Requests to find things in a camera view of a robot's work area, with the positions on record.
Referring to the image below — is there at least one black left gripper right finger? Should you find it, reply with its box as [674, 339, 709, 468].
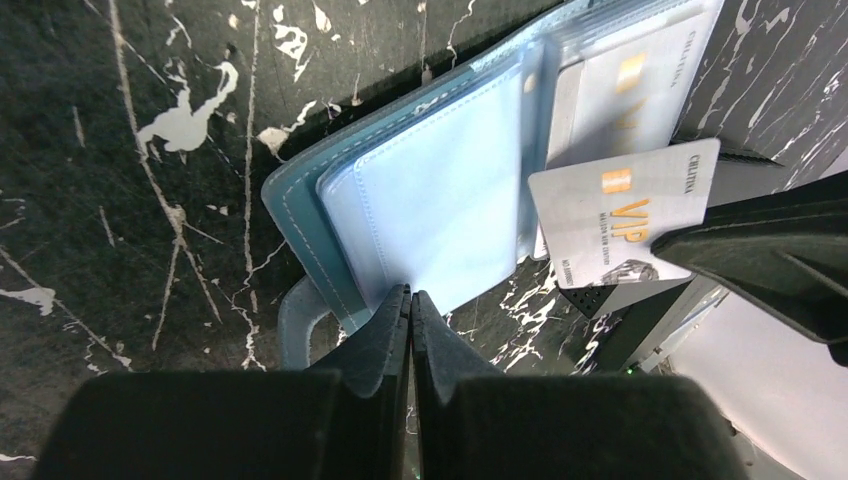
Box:
[410, 291, 746, 479]

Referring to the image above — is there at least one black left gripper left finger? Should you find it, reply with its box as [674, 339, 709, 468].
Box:
[33, 285, 411, 479]

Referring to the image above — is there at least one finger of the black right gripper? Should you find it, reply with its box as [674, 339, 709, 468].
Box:
[651, 172, 847, 345]

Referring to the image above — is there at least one silver VIP card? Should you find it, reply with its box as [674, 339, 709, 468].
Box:
[529, 138, 720, 289]
[546, 10, 715, 168]

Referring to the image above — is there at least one blue leather card holder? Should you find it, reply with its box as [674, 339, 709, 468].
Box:
[261, 1, 722, 370]

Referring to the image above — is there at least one dark grey perforated box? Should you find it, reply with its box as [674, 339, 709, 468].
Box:
[555, 160, 791, 374]

